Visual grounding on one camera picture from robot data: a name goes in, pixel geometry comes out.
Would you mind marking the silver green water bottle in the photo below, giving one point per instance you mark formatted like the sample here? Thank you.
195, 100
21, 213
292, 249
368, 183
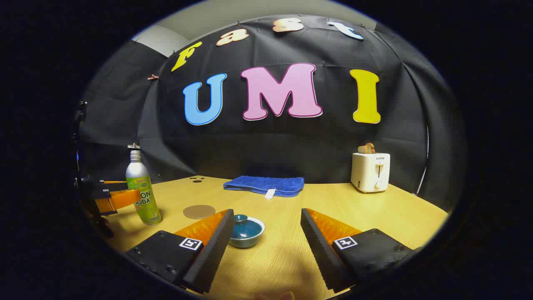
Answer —
142, 196

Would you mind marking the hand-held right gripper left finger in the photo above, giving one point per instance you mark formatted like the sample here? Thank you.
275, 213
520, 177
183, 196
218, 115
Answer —
212, 254

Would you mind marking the black backdrop cloth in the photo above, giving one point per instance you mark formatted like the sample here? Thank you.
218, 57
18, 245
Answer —
266, 146

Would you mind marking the round brown coaster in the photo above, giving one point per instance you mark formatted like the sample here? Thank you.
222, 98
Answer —
199, 211

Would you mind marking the blue folded towel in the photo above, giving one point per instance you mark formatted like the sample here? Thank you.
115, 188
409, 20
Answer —
266, 184

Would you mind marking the white clip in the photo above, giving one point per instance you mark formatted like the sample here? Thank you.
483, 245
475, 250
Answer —
133, 146

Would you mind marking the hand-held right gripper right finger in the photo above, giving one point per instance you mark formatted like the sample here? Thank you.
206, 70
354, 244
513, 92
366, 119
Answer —
320, 254

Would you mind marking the grey white teacup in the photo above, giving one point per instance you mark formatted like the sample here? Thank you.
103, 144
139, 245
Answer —
250, 241

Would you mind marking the bread slice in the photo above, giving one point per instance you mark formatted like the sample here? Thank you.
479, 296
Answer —
366, 148

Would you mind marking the white toaster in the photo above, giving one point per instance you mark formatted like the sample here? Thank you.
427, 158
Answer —
368, 173

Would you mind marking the copper clip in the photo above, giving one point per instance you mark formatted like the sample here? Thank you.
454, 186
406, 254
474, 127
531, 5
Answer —
153, 77

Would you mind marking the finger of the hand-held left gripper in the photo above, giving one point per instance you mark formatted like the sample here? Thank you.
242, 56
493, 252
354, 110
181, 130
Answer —
125, 198
112, 183

